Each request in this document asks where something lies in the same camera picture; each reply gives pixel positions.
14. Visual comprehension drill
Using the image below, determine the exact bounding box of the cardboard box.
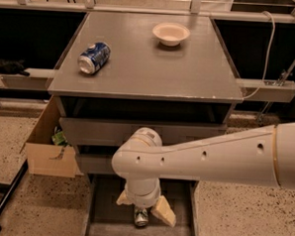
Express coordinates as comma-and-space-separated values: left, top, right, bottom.
25, 97, 77, 177

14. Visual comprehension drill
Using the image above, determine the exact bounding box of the black object on ledge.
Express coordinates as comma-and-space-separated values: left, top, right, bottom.
0, 59, 30, 77

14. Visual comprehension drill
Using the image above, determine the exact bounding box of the grey top drawer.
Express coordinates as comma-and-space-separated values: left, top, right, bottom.
59, 117, 227, 147

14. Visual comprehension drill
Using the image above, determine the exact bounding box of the green snack bag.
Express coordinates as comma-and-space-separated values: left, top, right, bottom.
51, 128, 68, 147

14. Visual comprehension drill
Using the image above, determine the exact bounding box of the grey bottom drawer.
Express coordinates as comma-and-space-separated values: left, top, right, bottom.
83, 175, 199, 236

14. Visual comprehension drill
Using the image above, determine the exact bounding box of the black floor rail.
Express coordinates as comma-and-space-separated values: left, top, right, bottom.
0, 158, 30, 236

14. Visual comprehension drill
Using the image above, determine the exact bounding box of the metal support strut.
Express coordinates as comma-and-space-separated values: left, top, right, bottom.
275, 59, 295, 86

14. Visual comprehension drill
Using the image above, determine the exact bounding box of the white paper bowl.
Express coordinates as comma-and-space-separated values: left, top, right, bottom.
152, 23, 191, 47

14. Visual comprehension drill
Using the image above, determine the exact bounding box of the white cable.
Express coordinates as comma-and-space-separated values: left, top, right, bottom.
242, 9, 277, 102

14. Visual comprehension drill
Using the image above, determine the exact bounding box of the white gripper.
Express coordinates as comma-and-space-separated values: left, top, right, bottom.
116, 185, 176, 228

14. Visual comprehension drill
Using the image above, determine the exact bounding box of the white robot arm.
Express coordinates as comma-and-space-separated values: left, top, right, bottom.
111, 123, 295, 227

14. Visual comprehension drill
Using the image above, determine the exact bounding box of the blue soda can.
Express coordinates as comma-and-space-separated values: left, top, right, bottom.
78, 42, 111, 74

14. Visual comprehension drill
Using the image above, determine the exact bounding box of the grey drawer cabinet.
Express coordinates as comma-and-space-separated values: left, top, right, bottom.
43, 8, 248, 192

